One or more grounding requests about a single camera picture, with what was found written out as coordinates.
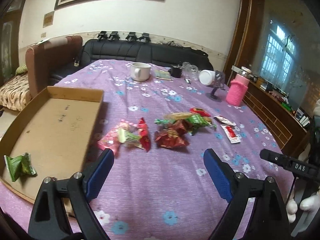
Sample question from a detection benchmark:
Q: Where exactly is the purple floral tablecloth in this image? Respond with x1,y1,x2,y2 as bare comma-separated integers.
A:
0,59,296,240

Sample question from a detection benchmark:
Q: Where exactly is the grey phone stand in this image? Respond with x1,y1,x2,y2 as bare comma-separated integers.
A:
206,71,225,102

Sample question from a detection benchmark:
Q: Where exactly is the red rectangular snack packet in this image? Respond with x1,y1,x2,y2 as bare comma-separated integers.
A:
189,107,211,117

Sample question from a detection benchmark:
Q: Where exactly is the clear plastic container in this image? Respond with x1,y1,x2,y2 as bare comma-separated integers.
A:
182,62,199,81

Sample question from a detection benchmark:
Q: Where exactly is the white red snack packet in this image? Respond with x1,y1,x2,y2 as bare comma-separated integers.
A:
221,125,241,144

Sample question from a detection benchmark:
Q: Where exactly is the black small cup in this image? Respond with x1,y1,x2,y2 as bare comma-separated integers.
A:
169,65,182,78

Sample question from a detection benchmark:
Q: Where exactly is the cardboard box tray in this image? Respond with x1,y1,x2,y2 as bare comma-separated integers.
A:
1,86,104,203

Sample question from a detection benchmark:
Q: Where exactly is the green snack packet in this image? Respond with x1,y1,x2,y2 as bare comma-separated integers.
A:
4,152,37,182

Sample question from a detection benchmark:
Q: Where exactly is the green candy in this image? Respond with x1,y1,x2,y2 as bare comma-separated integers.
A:
154,113,217,135

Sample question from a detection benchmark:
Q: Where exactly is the yellow biscuit packet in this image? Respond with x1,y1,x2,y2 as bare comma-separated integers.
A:
164,112,193,120

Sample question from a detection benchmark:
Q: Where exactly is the wooden cabinet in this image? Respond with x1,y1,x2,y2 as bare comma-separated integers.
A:
244,82,310,158

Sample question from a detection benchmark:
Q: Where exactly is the brown armchair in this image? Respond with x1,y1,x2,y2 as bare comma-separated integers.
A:
25,35,83,98

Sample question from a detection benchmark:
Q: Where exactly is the pink knitted bottle cover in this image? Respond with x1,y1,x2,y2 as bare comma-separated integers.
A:
226,74,249,106

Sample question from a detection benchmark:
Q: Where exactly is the black leather sofa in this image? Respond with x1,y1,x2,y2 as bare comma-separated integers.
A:
48,39,213,86

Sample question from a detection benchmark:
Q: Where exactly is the white gloved right hand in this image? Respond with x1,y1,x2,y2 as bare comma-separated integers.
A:
286,190,319,224

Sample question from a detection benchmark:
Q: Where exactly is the green booklet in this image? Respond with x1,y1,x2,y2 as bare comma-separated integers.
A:
154,70,172,81

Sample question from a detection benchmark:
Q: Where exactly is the white plastic jar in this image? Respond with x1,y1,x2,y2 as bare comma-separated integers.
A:
199,70,215,86

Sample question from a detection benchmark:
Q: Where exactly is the dark red packet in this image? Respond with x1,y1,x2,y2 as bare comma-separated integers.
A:
155,119,192,149

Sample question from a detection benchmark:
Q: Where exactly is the small wall plaque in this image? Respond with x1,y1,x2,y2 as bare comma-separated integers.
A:
43,11,55,28

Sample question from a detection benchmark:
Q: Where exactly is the wooden glass door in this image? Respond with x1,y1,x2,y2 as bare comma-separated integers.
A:
1,0,25,86

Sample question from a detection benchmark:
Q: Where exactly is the red foil candy packet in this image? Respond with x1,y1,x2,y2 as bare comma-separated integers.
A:
138,118,151,152

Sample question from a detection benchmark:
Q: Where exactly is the white ceramic mug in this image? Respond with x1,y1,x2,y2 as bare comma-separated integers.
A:
130,62,151,82

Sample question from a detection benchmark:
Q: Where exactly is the white snack sachet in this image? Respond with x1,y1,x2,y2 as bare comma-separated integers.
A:
214,115,236,126

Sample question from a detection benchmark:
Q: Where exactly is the pink snack packet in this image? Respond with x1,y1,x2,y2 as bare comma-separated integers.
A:
96,120,138,156

